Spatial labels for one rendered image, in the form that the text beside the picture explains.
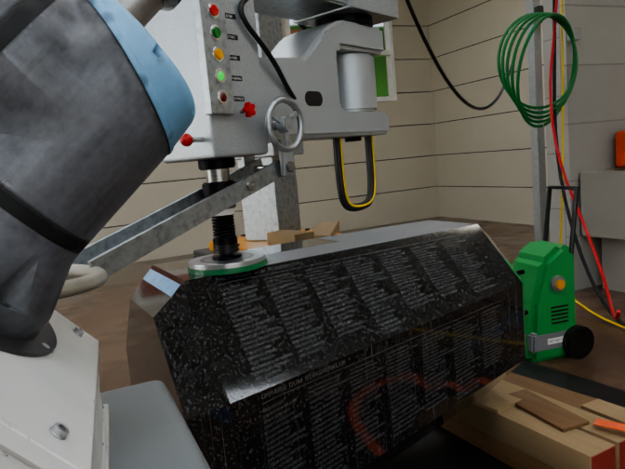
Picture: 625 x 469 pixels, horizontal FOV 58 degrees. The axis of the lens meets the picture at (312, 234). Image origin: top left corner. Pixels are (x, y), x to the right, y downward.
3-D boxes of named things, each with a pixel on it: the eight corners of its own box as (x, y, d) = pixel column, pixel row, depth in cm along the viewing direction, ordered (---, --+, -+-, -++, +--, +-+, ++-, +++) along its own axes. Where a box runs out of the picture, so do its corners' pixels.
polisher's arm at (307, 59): (348, 166, 220) (338, 34, 213) (400, 162, 205) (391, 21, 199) (201, 183, 164) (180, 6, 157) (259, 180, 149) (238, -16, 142)
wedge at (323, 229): (319, 232, 269) (318, 221, 268) (339, 231, 266) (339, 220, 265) (308, 238, 249) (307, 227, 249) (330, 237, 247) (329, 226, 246)
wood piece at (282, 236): (267, 244, 245) (266, 232, 244) (286, 240, 251) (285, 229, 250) (295, 246, 229) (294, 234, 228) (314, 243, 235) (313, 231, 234)
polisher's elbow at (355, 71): (313, 117, 206) (309, 62, 203) (355, 115, 216) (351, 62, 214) (345, 112, 190) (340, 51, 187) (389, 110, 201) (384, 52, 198)
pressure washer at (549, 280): (550, 337, 323) (544, 184, 311) (596, 355, 289) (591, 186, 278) (496, 348, 314) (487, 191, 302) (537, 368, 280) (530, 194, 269)
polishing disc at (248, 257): (259, 251, 171) (259, 247, 171) (272, 262, 151) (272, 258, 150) (187, 261, 166) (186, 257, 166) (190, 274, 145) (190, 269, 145)
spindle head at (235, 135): (255, 165, 182) (240, 20, 176) (308, 160, 168) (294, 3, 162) (162, 174, 154) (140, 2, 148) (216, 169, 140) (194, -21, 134)
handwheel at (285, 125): (283, 153, 165) (277, 100, 163) (309, 151, 159) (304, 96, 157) (246, 156, 153) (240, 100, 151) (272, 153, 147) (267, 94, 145)
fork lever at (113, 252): (255, 174, 180) (250, 158, 178) (301, 170, 167) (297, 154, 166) (61, 277, 131) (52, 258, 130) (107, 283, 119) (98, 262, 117)
